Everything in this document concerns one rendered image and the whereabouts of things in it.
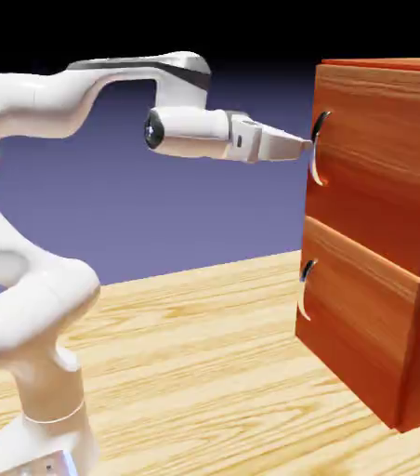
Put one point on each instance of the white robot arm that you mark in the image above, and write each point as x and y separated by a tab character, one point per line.
46	96

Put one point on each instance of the large reddish wooden door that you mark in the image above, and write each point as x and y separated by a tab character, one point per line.
377	167

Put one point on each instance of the small reddish wooden door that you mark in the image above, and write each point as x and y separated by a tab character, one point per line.
358	316

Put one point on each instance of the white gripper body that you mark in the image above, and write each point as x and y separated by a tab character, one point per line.
278	144

